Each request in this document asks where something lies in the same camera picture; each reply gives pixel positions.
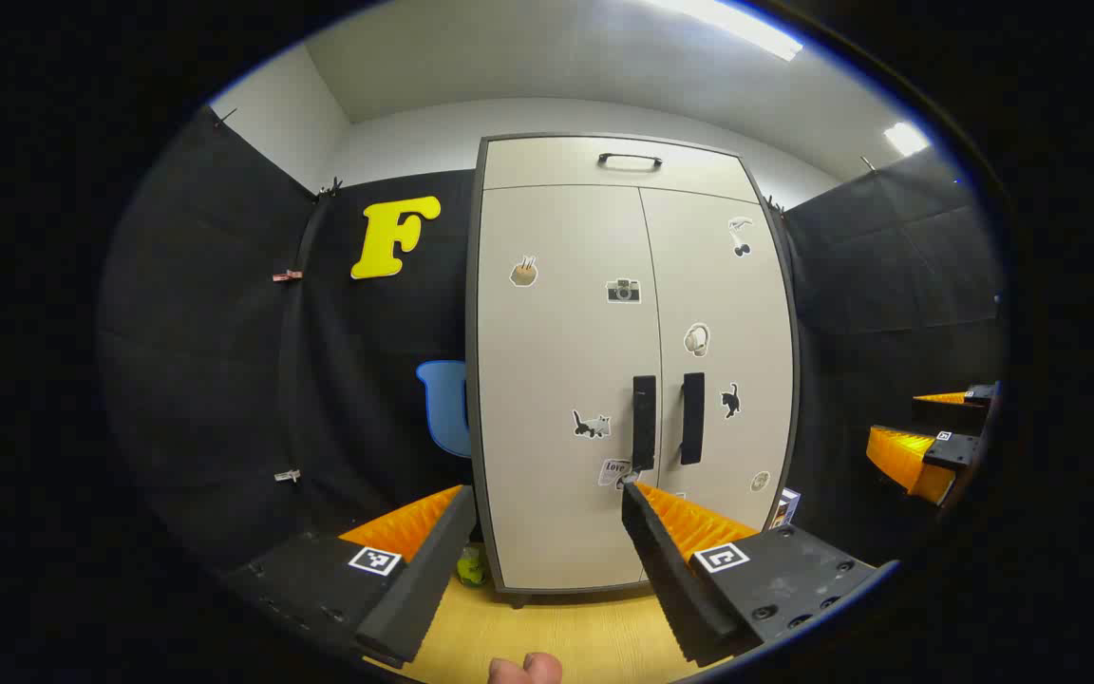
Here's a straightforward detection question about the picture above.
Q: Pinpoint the beige cabinet drawer front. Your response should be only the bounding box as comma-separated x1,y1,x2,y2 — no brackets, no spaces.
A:
481,137,760,203

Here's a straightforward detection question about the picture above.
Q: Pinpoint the black backdrop cloth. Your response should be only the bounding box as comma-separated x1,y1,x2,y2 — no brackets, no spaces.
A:
99,104,1009,573

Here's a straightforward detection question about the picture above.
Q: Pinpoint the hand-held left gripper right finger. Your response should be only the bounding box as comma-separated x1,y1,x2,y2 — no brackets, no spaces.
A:
621,482,899,666

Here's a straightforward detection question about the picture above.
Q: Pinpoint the small ceiling light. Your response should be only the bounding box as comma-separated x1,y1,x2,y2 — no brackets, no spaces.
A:
884,122,931,158

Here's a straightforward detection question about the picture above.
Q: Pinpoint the beige double-door shoe cabinet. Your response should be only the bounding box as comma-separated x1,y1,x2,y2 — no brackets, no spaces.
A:
466,133,802,609

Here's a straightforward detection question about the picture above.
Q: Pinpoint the beige cabinet door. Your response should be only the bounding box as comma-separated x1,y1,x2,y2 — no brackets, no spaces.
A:
640,187,796,535
478,184,664,591

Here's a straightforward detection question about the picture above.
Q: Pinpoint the black door handle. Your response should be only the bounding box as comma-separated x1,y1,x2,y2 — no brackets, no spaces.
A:
632,375,658,473
680,372,706,466

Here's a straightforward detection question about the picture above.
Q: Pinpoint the long ceiling light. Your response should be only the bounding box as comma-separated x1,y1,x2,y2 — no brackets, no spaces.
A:
647,0,804,63

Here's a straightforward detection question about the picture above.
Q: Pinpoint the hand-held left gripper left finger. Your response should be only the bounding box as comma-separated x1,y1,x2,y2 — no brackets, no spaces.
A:
224,484,478,668

